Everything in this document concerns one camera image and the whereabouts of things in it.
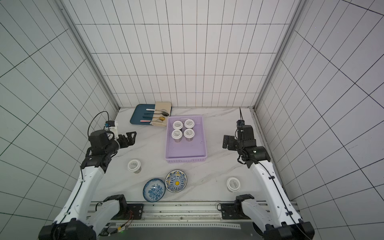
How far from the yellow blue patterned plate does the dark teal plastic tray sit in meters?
0.46

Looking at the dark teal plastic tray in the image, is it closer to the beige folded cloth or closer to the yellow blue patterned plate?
the beige folded cloth

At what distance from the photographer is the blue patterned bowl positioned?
30.1 inches

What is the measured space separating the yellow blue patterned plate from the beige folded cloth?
38cm

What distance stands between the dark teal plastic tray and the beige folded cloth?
0.8 inches

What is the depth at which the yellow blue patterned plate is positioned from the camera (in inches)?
31.6
